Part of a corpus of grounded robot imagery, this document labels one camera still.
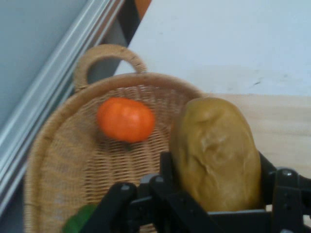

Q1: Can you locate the woven wicker basket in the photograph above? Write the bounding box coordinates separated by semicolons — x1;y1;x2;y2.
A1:
24;44;207;233

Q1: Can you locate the wooden cutting board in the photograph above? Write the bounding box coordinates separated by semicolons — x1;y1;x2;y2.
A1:
205;93;311;228

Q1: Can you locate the green bell pepper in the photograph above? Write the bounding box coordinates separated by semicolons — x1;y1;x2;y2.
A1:
62;204;98;233

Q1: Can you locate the brown potato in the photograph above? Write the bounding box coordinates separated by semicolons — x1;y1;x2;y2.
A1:
169;97;263;212

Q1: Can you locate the horizontal aluminium rail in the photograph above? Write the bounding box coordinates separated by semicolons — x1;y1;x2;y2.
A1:
0;0;127;216

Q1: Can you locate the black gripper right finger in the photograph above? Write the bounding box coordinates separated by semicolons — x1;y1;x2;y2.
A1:
258;150;311;233

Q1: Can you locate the red tomato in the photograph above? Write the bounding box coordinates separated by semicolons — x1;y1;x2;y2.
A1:
96;97;156;143

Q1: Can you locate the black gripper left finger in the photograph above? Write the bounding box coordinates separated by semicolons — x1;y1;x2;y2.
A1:
80;150;221;233

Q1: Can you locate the orange foam block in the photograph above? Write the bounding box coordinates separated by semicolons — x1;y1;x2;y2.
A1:
134;0;153;21

